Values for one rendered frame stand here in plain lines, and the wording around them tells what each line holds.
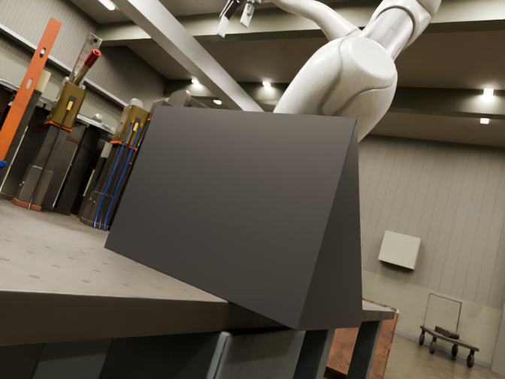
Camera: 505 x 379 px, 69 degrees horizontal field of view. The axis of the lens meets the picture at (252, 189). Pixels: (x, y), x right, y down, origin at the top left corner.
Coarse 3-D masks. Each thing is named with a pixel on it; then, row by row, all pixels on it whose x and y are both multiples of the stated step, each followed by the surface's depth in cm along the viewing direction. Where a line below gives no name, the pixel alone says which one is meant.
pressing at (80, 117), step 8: (0, 80) 98; (8, 88) 105; (16, 88) 100; (40, 96) 104; (40, 104) 113; (48, 104) 105; (80, 120) 119; (88, 120) 112; (104, 128) 115; (104, 136) 133; (112, 136) 129
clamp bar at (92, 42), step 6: (90, 36) 104; (96, 36) 106; (90, 42) 105; (96, 42) 105; (84, 48) 104; (90, 48) 105; (96, 48) 106; (84, 54) 105; (78, 60) 104; (84, 60) 105; (78, 66) 104; (72, 72) 104; (72, 78) 104; (84, 78) 106
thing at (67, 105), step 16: (64, 96) 99; (80, 96) 102; (64, 112) 99; (48, 128) 99; (64, 128) 100; (48, 144) 98; (32, 160) 100; (48, 160) 99; (32, 176) 96; (48, 176) 99; (32, 192) 96; (32, 208) 96
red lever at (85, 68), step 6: (90, 54) 97; (96, 54) 97; (90, 60) 98; (96, 60) 99; (84, 66) 100; (90, 66) 100; (78, 72) 102; (84, 72) 102; (78, 78) 103; (78, 84) 105
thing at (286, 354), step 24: (144, 336) 54; (168, 336) 52; (192, 336) 50; (216, 336) 49; (240, 336) 51; (264, 336) 57; (288, 336) 65; (120, 360) 55; (144, 360) 53; (168, 360) 51; (192, 360) 49; (216, 360) 48; (240, 360) 52; (264, 360) 59; (288, 360) 67
